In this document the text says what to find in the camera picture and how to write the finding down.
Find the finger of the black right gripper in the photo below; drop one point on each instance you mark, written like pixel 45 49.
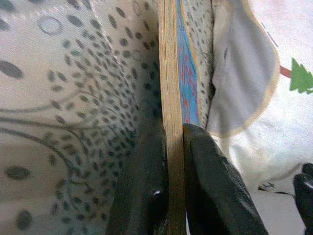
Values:
pixel 305 195

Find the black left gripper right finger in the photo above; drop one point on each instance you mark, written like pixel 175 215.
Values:
pixel 215 186

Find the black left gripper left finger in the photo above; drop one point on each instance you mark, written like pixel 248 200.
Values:
pixel 144 195

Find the white pillow with green tree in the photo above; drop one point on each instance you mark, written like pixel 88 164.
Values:
pixel 256 122

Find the blue yellow children's book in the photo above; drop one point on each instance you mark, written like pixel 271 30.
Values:
pixel 171 98

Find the beige quilted mattress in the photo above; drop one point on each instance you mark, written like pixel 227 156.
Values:
pixel 61 85

